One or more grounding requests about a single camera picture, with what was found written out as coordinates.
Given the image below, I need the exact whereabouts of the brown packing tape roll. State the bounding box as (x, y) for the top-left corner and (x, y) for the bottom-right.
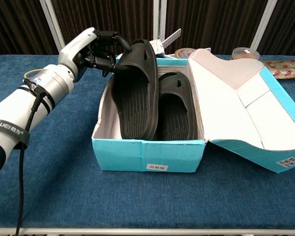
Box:
(174, 47), (200, 59)

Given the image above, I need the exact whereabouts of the silver slotted metal bar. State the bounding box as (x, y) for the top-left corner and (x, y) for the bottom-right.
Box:
(162, 28), (182, 49)

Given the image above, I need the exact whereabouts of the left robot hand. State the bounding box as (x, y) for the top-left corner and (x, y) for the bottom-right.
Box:
(58, 27), (133, 84)

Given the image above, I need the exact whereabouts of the red and gold snack packet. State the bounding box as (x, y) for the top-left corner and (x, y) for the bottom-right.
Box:
(260, 59), (295, 80)

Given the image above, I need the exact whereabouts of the blue felt table cover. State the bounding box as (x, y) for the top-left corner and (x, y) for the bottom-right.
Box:
(0, 54), (295, 231)

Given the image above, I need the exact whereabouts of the dark brown curtain panel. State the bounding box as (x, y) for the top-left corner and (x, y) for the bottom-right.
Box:
(51, 0), (161, 55)
(0, 0), (59, 59)
(260, 0), (295, 57)
(166, 0), (264, 55)

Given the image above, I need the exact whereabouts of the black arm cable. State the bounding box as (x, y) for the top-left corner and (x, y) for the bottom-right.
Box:
(15, 85), (47, 231)

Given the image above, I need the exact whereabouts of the white partition frame post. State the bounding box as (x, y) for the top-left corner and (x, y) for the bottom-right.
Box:
(159, 0), (167, 41)
(39, 0), (66, 54)
(250, 0), (278, 50)

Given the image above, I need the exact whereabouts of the white snack bag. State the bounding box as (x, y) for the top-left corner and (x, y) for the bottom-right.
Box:
(149, 39), (166, 56)

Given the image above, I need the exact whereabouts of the black rubber slipper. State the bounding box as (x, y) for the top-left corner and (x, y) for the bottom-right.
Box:
(157, 71), (199, 141)
(110, 38), (160, 140)

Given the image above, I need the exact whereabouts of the light blue shoe box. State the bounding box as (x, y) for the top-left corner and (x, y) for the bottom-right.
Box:
(91, 48), (295, 174)

